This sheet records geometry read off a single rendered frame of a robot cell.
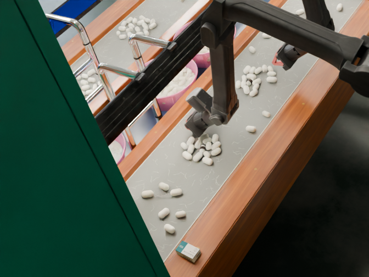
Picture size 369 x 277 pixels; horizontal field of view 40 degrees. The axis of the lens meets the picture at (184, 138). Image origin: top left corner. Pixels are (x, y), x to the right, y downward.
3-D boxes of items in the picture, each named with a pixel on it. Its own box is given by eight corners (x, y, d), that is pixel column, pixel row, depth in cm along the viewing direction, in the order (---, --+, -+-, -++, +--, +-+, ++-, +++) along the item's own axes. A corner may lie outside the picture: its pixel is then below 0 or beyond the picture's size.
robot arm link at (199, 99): (224, 124, 152) (239, 103, 155) (196, 98, 149) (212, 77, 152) (205, 131, 162) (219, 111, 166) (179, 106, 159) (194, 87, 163)
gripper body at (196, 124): (182, 125, 166) (194, 119, 160) (200, 105, 171) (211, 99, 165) (196, 139, 168) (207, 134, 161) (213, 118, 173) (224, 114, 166)
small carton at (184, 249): (201, 253, 139) (200, 248, 137) (194, 262, 137) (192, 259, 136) (184, 244, 142) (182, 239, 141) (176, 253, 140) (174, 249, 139)
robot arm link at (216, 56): (217, 32, 117) (240, 1, 122) (196, 23, 120) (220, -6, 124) (224, 132, 154) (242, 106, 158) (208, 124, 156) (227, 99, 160)
